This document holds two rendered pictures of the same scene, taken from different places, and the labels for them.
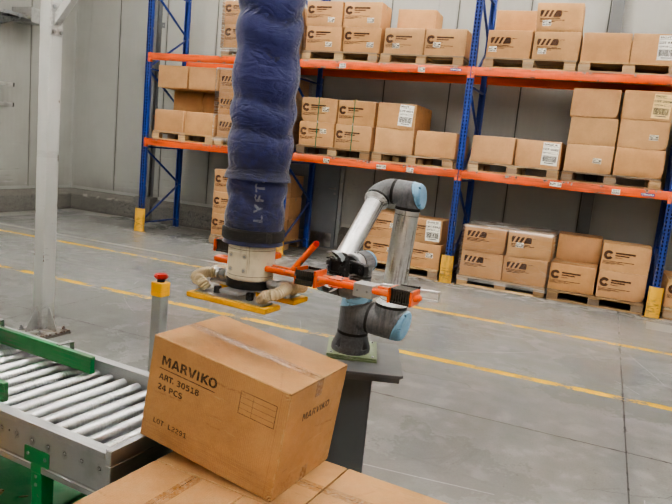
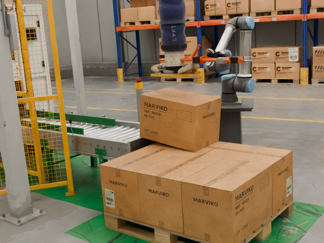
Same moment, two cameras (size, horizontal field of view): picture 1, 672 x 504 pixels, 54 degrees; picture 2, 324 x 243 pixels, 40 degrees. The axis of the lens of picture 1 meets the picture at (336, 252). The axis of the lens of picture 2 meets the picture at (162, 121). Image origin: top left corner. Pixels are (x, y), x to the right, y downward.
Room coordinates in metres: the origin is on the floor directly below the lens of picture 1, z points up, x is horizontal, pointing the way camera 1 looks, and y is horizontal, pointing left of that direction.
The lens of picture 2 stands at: (-1.49, -0.33, 1.60)
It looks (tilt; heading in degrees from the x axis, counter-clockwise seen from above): 12 degrees down; 12
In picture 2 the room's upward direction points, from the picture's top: 4 degrees counter-clockwise
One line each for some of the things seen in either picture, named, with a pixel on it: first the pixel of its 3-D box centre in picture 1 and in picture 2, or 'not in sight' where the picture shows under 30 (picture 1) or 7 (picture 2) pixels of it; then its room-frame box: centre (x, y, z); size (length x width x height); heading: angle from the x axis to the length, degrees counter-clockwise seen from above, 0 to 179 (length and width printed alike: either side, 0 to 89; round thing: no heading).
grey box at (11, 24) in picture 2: not in sight; (7, 32); (2.00, 1.65, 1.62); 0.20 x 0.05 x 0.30; 63
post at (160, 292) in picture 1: (155, 377); (142, 127); (3.18, 0.85, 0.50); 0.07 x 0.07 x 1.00; 63
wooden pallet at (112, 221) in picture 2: not in sight; (199, 212); (1.89, 0.10, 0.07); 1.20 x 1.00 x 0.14; 63
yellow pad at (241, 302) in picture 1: (233, 296); (168, 73); (2.25, 0.35, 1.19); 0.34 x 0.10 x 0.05; 63
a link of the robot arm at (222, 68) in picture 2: (356, 288); (223, 67); (2.64, -0.10, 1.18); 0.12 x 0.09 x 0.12; 64
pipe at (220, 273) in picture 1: (249, 281); (175, 67); (2.34, 0.30, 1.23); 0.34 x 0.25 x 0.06; 63
